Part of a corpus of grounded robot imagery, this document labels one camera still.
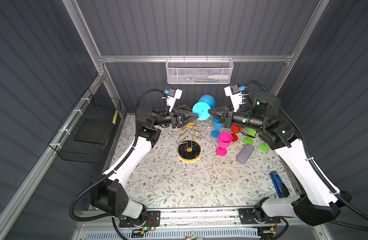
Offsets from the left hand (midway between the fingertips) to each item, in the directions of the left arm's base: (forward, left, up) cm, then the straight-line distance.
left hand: (198, 116), depth 57 cm
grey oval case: (+6, -33, -42) cm, 53 cm away
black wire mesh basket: (+10, +54, -17) cm, 58 cm away
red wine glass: (+21, -30, -35) cm, 50 cm away
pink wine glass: (+13, -20, -35) cm, 43 cm away
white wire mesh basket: (+65, -9, -17) cm, 67 cm away
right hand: (0, -5, +1) cm, 5 cm away
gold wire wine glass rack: (+12, +2, -43) cm, 44 cm away
